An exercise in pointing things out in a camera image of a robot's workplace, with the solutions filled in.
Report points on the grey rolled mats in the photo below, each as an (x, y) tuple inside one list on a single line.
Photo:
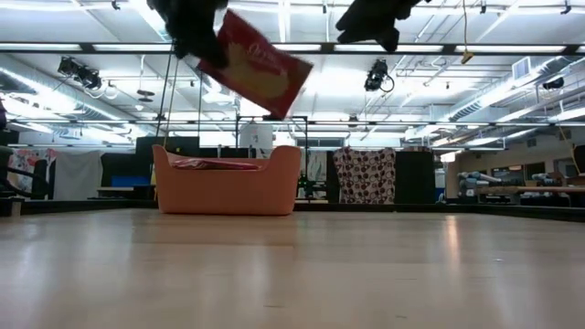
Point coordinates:
[(475, 177)]

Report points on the white cloth with red circles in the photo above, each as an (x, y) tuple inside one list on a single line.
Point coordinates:
[(365, 176)]

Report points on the black ceiling-mounted camera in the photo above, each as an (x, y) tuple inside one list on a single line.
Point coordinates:
[(377, 75), (80, 73)]

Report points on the blue panel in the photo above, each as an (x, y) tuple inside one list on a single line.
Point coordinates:
[(130, 181)]

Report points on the orange plastic basket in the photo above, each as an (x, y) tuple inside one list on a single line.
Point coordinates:
[(228, 192)]

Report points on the black metal table frame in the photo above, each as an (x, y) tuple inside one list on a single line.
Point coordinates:
[(411, 209)]

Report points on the black cabinet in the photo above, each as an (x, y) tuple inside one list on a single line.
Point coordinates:
[(413, 178)]

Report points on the background black robot arm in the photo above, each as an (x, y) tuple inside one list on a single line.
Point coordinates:
[(307, 185)]

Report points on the black overhead frame beam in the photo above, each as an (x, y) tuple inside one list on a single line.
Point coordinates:
[(411, 123)]

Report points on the wooden table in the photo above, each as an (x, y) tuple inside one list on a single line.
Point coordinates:
[(530, 188)]

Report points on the plain white cloth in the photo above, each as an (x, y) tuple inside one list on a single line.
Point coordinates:
[(77, 176)]

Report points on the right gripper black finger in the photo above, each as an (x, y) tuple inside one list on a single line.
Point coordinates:
[(351, 34), (391, 42)]

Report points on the black office chair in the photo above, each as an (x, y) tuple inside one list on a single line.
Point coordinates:
[(42, 180)]

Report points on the floral patterned cloth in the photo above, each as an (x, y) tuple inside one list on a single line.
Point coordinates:
[(29, 162)]

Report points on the red popcorn bag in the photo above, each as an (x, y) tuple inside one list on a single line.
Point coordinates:
[(265, 68), (215, 164)]

